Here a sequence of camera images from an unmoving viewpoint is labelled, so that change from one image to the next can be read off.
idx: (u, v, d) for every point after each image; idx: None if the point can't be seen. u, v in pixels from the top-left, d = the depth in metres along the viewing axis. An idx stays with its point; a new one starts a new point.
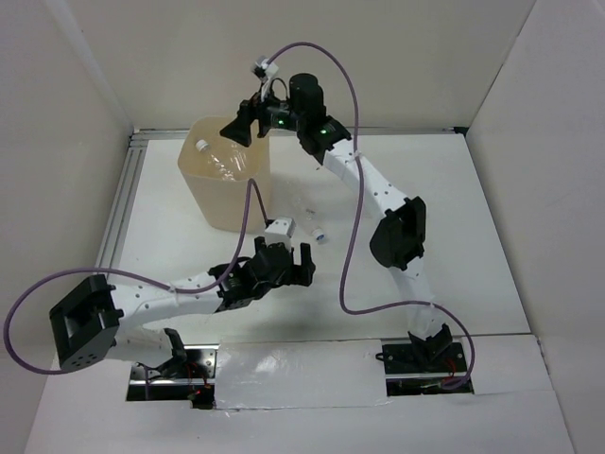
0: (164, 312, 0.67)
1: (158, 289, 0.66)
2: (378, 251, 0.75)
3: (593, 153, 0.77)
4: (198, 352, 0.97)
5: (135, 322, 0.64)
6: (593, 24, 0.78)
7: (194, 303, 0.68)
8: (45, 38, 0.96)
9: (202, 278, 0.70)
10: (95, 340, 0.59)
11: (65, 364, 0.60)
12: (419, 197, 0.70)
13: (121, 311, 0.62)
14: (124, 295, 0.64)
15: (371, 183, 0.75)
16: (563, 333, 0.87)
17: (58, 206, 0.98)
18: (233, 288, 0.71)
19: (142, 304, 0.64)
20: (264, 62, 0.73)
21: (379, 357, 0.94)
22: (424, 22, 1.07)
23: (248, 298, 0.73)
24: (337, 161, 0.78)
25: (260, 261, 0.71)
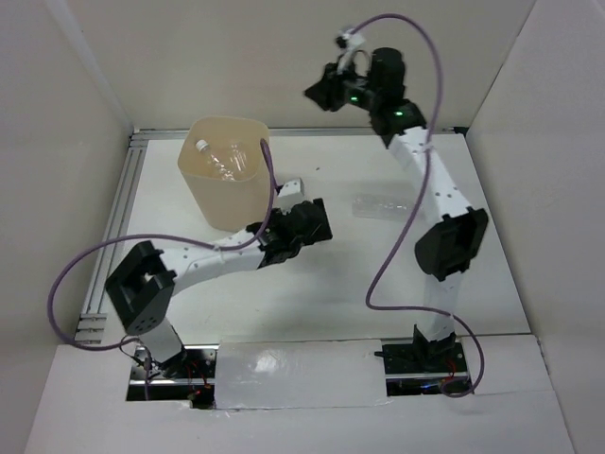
0: (212, 270, 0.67)
1: (203, 250, 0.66)
2: (422, 254, 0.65)
3: (593, 152, 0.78)
4: (199, 351, 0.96)
5: (186, 280, 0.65)
6: (592, 25, 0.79)
7: (238, 258, 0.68)
8: (46, 35, 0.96)
9: (243, 235, 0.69)
10: (153, 303, 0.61)
11: (131, 328, 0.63)
12: (484, 209, 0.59)
13: (174, 270, 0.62)
14: (173, 256, 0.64)
15: (435, 183, 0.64)
16: (563, 331, 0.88)
17: (58, 204, 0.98)
18: (273, 241, 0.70)
19: (190, 264, 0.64)
20: (347, 32, 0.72)
21: (377, 353, 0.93)
22: (425, 24, 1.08)
23: (288, 252, 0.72)
24: (404, 148, 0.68)
25: (298, 216, 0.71)
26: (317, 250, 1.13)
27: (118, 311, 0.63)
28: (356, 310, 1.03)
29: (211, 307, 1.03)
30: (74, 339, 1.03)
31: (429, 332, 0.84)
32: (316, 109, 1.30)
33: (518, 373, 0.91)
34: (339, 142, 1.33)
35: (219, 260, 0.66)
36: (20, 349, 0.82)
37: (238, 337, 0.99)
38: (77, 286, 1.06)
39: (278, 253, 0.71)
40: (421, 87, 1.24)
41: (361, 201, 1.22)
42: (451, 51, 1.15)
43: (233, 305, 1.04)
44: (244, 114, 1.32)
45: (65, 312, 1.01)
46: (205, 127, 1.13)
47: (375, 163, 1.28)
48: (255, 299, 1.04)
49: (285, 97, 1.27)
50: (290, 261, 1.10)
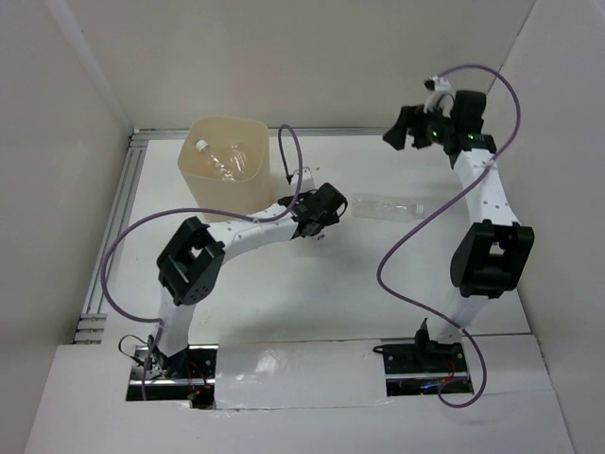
0: (253, 240, 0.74)
1: (244, 223, 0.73)
2: (456, 263, 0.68)
3: (593, 151, 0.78)
4: (212, 351, 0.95)
5: (232, 252, 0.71)
6: (592, 24, 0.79)
7: (276, 228, 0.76)
8: (46, 36, 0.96)
9: (277, 209, 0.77)
10: (207, 272, 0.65)
11: (186, 298, 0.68)
12: (530, 227, 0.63)
13: (222, 243, 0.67)
14: (218, 230, 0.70)
15: (488, 193, 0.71)
16: (563, 331, 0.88)
17: (58, 204, 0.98)
18: (305, 211, 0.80)
19: (235, 235, 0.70)
20: (435, 77, 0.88)
21: (375, 349, 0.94)
22: (424, 24, 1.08)
23: (316, 223, 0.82)
24: (466, 163, 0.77)
25: (321, 194, 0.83)
26: (317, 250, 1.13)
27: (173, 284, 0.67)
28: (356, 310, 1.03)
29: (211, 307, 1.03)
30: (74, 339, 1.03)
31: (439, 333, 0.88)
32: (316, 109, 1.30)
33: (517, 373, 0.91)
34: (339, 142, 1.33)
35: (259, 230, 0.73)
36: (20, 349, 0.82)
37: (238, 337, 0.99)
38: (77, 287, 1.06)
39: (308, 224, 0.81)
40: (421, 87, 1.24)
41: (361, 201, 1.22)
42: (452, 51, 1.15)
43: (233, 305, 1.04)
44: (244, 114, 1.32)
45: (65, 312, 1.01)
46: (221, 124, 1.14)
47: (376, 163, 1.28)
48: (255, 299, 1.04)
49: (285, 97, 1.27)
50: (290, 261, 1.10)
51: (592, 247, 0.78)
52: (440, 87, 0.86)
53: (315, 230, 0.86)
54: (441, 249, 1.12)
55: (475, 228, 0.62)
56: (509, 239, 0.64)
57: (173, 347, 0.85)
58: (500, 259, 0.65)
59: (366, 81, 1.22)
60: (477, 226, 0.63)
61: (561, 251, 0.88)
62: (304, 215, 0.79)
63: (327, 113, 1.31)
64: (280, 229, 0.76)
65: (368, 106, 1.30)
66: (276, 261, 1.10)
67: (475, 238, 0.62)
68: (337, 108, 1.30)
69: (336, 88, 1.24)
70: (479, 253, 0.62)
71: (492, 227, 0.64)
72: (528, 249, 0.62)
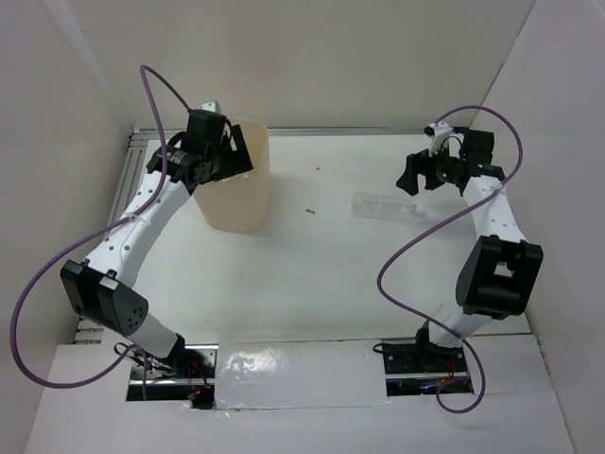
0: (146, 238, 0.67)
1: (124, 230, 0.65)
2: (461, 282, 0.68)
3: (593, 152, 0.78)
4: (198, 352, 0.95)
5: (131, 266, 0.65)
6: (593, 25, 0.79)
7: (160, 208, 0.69)
8: (45, 36, 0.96)
9: (151, 184, 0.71)
10: (123, 302, 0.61)
11: (127, 329, 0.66)
12: (538, 245, 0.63)
13: (112, 270, 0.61)
14: (101, 257, 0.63)
15: (496, 213, 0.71)
16: (562, 331, 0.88)
17: (56, 204, 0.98)
18: (185, 156, 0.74)
19: (122, 249, 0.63)
20: (433, 122, 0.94)
21: (376, 349, 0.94)
22: (423, 24, 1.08)
23: (205, 164, 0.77)
24: (474, 186, 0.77)
25: (198, 121, 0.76)
26: (316, 250, 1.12)
27: (103, 323, 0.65)
28: (356, 310, 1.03)
29: (211, 307, 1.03)
30: (74, 339, 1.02)
31: (437, 339, 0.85)
32: (315, 110, 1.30)
33: (517, 374, 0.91)
34: (338, 143, 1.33)
35: (145, 223, 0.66)
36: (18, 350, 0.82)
37: (237, 337, 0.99)
38: None
39: (197, 168, 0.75)
40: (421, 88, 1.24)
41: (361, 201, 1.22)
42: (451, 51, 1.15)
43: (233, 305, 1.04)
44: (244, 115, 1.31)
45: (65, 312, 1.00)
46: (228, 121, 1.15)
47: (375, 164, 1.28)
48: (255, 300, 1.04)
49: (285, 97, 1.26)
50: (289, 262, 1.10)
51: (592, 247, 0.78)
52: (438, 132, 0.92)
53: (210, 168, 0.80)
54: (440, 249, 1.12)
55: (481, 240, 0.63)
56: (517, 257, 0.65)
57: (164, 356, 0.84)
58: (507, 280, 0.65)
59: (366, 80, 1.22)
60: (484, 239, 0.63)
61: (560, 250, 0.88)
62: (186, 162, 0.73)
63: (327, 112, 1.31)
64: (166, 206, 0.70)
65: (367, 107, 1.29)
66: (275, 261, 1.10)
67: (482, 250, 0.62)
68: (337, 108, 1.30)
69: (336, 88, 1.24)
70: (486, 267, 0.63)
71: (499, 240, 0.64)
72: (536, 267, 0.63)
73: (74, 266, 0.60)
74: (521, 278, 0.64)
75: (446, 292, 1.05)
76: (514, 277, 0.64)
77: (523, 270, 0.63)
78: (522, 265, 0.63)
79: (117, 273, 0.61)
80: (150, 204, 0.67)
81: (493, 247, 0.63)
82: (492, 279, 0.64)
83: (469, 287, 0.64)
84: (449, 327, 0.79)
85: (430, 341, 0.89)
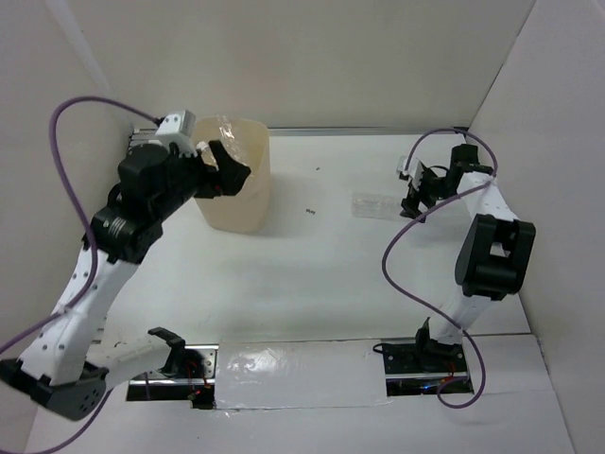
0: (88, 326, 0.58)
1: (57, 323, 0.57)
2: (460, 262, 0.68)
3: (593, 150, 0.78)
4: (198, 352, 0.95)
5: (72, 361, 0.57)
6: (593, 25, 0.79)
7: (98, 293, 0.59)
8: (45, 36, 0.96)
9: (85, 265, 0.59)
10: (62, 401, 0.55)
11: (81, 411, 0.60)
12: (531, 223, 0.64)
13: (43, 375, 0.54)
14: (36, 357, 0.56)
15: (490, 198, 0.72)
16: (562, 332, 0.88)
17: (57, 205, 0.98)
18: (124, 223, 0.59)
19: (55, 350, 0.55)
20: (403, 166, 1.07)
21: (376, 349, 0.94)
22: (423, 23, 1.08)
23: (152, 225, 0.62)
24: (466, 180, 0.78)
25: (129, 175, 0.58)
26: (316, 250, 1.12)
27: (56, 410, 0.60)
28: (356, 310, 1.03)
29: (211, 307, 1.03)
30: None
31: (437, 335, 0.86)
32: (314, 109, 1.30)
33: (518, 374, 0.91)
34: (338, 143, 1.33)
35: (80, 316, 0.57)
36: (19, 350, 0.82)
37: (237, 337, 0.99)
38: None
39: (143, 235, 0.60)
40: (421, 88, 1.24)
41: (361, 201, 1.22)
42: (451, 51, 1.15)
43: (233, 305, 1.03)
44: (244, 115, 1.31)
45: None
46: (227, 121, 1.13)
47: (376, 164, 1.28)
48: (255, 300, 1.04)
49: (285, 97, 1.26)
50: (289, 262, 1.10)
51: (592, 247, 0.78)
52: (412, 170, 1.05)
53: (160, 227, 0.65)
54: (440, 249, 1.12)
55: (477, 218, 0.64)
56: (511, 236, 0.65)
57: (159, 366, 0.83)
58: (503, 259, 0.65)
59: (366, 80, 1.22)
60: (480, 216, 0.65)
61: (561, 250, 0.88)
62: (126, 231, 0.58)
63: (327, 112, 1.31)
64: (107, 288, 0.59)
65: (367, 107, 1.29)
66: (275, 261, 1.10)
67: (477, 226, 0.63)
68: (337, 108, 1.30)
69: (336, 88, 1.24)
70: (483, 243, 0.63)
71: (494, 219, 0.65)
72: (530, 245, 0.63)
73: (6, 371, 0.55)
74: (517, 256, 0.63)
75: (446, 292, 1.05)
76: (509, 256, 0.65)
77: (517, 248, 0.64)
78: (516, 242, 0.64)
79: (52, 378, 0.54)
80: (83, 294, 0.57)
81: (489, 225, 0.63)
82: (490, 257, 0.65)
83: (468, 266, 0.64)
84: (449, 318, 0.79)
85: (430, 340, 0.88)
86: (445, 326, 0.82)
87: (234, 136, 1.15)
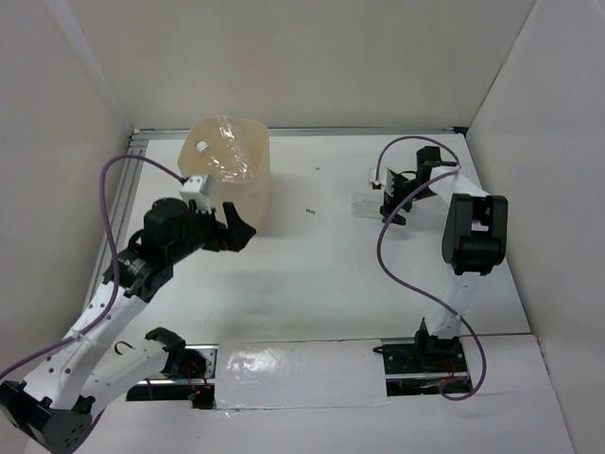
0: (95, 357, 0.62)
1: (67, 349, 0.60)
2: (446, 242, 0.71)
3: (594, 151, 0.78)
4: (198, 351, 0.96)
5: (74, 389, 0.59)
6: (594, 25, 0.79)
7: (111, 324, 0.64)
8: (45, 37, 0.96)
9: (103, 296, 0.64)
10: (60, 426, 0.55)
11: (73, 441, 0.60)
12: (503, 196, 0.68)
13: (47, 397, 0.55)
14: (39, 381, 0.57)
15: (460, 183, 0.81)
16: (563, 332, 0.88)
17: (56, 205, 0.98)
18: (144, 264, 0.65)
19: (61, 374, 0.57)
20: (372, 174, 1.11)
21: (376, 350, 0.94)
22: (423, 23, 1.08)
23: (166, 268, 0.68)
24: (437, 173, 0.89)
25: (152, 223, 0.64)
26: (316, 250, 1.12)
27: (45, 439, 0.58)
28: (356, 310, 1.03)
29: (211, 307, 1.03)
30: None
31: (436, 329, 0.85)
32: (315, 109, 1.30)
33: (518, 374, 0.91)
34: (338, 143, 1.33)
35: (91, 343, 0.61)
36: (19, 350, 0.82)
37: (237, 336, 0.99)
38: (76, 287, 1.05)
39: (157, 276, 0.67)
40: (421, 87, 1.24)
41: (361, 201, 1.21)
42: (451, 51, 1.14)
43: (232, 305, 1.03)
44: (244, 115, 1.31)
45: (64, 312, 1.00)
46: (227, 119, 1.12)
47: (376, 164, 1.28)
48: (255, 300, 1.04)
49: (285, 97, 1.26)
50: (290, 262, 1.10)
51: (592, 247, 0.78)
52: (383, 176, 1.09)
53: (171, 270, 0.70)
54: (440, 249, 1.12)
55: (456, 197, 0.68)
56: (487, 212, 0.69)
57: (159, 369, 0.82)
58: (483, 233, 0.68)
59: (365, 80, 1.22)
60: (458, 196, 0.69)
61: (561, 251, 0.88)
62: (145, 272, 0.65)
63: (327, 112, 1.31)
64: (119, 321, 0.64)
65: (367, 107, 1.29)
66: (275, 261, 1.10)
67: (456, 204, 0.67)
68: (336, 108, 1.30)
69: (336, 88, 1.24)
70: (464, 219, 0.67)
71: (471, 197, 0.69)
72: (506, 216, 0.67)
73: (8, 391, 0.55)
74: (495, 229, 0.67)
75: None
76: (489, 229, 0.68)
77: (494, 221, 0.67)
78: (492, 217, 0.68)
79: (53, 401, 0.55)
80: (99, 322, 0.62)
81: (465, 201, 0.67)
82: (473, 233, 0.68)
83: (454, 242, 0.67)
84: (446, 305, 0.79)
85: (430, 341, 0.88)
86: (443, 318, 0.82)
87: (234, 136, 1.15)
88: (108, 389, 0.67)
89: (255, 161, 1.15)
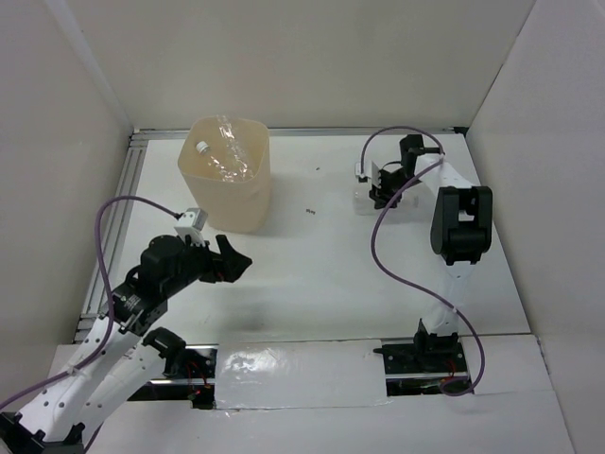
0: (90, 389, 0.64)
1: (62, 382, 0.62)
2: (435, 235, 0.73)
3: (593, 151, 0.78)
4: (196, 351, 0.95)
5: (69, 420, 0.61)
6: (593, 25, 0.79)
7: (106, 357, 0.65)
8: (45, 37, 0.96)
9: (99, 331, 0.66)
10: None
11: None
12: (487, 185, 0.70)
13: (40, 430, 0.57)
14: (34, 414, 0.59)
15: (447, 172, 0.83)
16: (562, 332, 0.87)
17: (57, 205, 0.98)
18: (140, 300, 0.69)
19: (55, 408, 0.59)
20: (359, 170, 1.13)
21: (377, 353, 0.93)
22: (423, 23, 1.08)
23: (161, 305, 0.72)
24: (424, 162, 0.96)
25: (149, 262, 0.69)
26: (316, 250, 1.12)
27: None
28: (356, 310, 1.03)
29: (211, 307, 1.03)
30: (74, 339, 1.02)
31: (433, 327, 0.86)
32: (314, 109, 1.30)
33: (517, 374, 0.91)
34: (338, 142, 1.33)
35: (85, 377, 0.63)
36: (19, 350, 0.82)
37: (237, 336, 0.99)
38: (76, 287, 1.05)
39: (151, 312, 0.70)
40: (421, 88, 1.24)
41: (362, 200, 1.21)
42: (451, 51, 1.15)
43: (232, 305, 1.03)
44: (244, 115, 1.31)
45: (64, 311, 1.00)
46: (226, 119, 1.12)
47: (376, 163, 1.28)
48: (255, 299, 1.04)
49: (285, 97, 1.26)
50: (290, 262, 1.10)
51: (591, 247, 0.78)
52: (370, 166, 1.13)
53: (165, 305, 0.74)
54: None
55: (442, 191, 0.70)
56: (473, 202, 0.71)
57: (159, 372, 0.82)
58: (470, 223, 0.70)
59: (365, 81, 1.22)
60: (444, 189, 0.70)
61: (561, 251, 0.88)
62: (140, 307, 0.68)
63: (327, 112, 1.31)
64: (113, 355, 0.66)
65: (367, 107, 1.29)
66: (276, 262, 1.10)
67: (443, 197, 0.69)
68: (336, 108, 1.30)
69: (336, 88, 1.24)
70: (452, 213, 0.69)
71: (457, 190, 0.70)
72: (491, 205, 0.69)
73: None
74: (481, 219, 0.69)
75: None
76: (475, 219, 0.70)
77: (481, 211, 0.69)
78: (478, 206, 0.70)
79: (45, 434, 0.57)
80: (94, 357, 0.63)
81: (452, 196, 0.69)
82: (460, 224, 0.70)
83: (442, 235, 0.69)
84: (442, 299, 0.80)
85: (429, 341, 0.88)
86: (440, 313, 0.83)
87: (234, 136, 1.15)
88: (100, 409, 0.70)
89: (255, 161, 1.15)
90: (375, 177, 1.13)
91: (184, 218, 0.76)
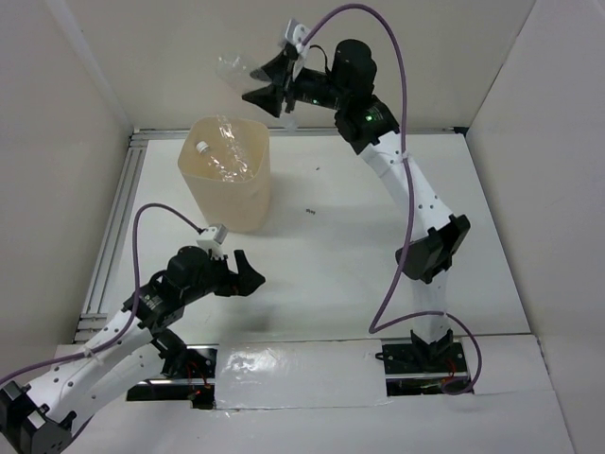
0: (95, 377, 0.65)
1: (75, 363, 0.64)
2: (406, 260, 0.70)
3: (593, 151, 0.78)
4: (196, 351, 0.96)
5: (72, 402, 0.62)
6: (593, 25, 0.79)
7: (120, 349, 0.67)
8: (46, 38, 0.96)
9: (119, 322, 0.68)
10: (47, 437, 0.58)
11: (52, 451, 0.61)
12: (464, 216, 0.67)
13: (45, 405, 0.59)
14: (42, 388, 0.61)
15: (419, 195, 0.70)
16: (562, 332, 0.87)
17: (57, 205, 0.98)
18: (162, 301, 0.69)
19: (63, 386, 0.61)
20: (299, 44, 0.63)
21: (378, 356, 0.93)
22: (423, 23, 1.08)
23: (178, 311, 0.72)
24: (379, 158, 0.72)
25: (176, 269, 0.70)
26: (316, 250, 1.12)
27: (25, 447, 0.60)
28: (355, 310, 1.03)
29: (211, 307, 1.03)
30: (75, 339, 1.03)
31: (428, 336, 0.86)
32: (314, 109, 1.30)
33: (518, 374, 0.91)
34: (338, 142, 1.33)
35: (97, 362, 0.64)
36: (19, 350, 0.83)
37: (237, 336, 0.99)
38: (76, 287, 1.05)
39: (169, 315, 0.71)
40: (421, 87, 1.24)
41: (361, 200, 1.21)
42: (451, 51, 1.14)
43: (231, 305, 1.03)
44: (244, 115, 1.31)
45: (65, 311, 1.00)
46: (229, 122, 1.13)
47: None
48: (255, 299, 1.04)
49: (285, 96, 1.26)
50: (290, 262, 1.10)
51: (591, 248, 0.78)
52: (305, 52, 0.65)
53: (181, 312, 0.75)
54: None
55: (426, 245, 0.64)
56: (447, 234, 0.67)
57: (157, 372, 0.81)
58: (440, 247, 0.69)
59: None
60: (427, 242, 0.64)
61: (561, 250, 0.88)
62: (161, 309, 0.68)
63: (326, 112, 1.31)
64: (128, 348, 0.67)
65: None
66: (275, 261, 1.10)
67: (428, 253, 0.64)
68: None
69: None
70: (432, 260, 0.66)
71: (438, 234, 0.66)
72: (465, 236, 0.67)
73: (9, 392, 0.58)
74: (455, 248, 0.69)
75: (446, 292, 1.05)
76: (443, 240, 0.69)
77: (456, 243, 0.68)
78: (453, 238, 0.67)
79: (49, 410, 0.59)
80: (110, 344, 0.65)
81: (438, 251, 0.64)
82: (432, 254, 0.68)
83: (419, 273, 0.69)
84: (434, 310, 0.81)
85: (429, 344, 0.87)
86: (431, 320, 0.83)
87: (234, 136, 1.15)
88: (93, 401, 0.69)
89: (255, 163, 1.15)
90: (299, 64, 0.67)
91: (204, 234, 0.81)
